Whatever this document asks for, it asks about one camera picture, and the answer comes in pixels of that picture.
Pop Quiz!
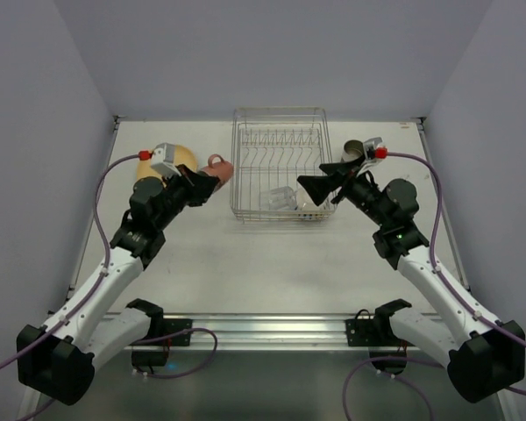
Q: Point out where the white brown mug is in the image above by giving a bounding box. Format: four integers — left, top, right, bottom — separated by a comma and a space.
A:
341, 139, 366, 162

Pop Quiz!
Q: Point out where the pink dotted mug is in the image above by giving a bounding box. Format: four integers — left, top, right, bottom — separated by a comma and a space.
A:
200, 153, 234, 192

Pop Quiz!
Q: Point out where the white blue striped bowl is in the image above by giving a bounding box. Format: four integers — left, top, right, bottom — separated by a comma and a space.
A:
295, 189, 334, 220

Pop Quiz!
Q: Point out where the yellow plate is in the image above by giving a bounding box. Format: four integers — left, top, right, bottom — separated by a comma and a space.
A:
136, 144, 198, 181

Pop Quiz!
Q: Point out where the clear glass cup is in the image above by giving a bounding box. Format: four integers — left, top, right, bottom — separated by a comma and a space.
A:
259, 186, 297, 211

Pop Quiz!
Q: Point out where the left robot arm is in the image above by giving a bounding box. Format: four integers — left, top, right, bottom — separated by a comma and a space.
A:
16, 165, 222, 405

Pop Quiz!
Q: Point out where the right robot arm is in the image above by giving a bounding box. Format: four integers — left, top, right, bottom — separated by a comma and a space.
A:
297, 158, 525, 403

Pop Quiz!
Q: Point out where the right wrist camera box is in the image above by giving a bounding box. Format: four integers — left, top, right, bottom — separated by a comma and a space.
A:
359, 137, 387, 175

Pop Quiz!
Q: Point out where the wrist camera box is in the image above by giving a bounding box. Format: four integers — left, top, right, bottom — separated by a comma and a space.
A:
150, 143, 178, 178
359, 137, 387, 175

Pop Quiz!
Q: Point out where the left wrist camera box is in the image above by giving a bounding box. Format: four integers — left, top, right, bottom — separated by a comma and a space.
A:
150, 143, 178, 178

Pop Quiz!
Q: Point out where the wire dish rack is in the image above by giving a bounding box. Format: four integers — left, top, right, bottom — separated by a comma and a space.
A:
230, 106, 332, 222

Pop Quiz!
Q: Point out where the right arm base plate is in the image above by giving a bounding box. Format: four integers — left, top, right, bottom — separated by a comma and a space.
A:
345, 299, 411, 358

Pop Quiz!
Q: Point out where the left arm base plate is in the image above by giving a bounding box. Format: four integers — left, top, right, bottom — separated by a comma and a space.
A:
126, 299, 193, 374

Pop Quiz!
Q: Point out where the aluminium mounting rail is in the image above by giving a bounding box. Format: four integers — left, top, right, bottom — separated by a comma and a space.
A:
38, 311, 501, 352

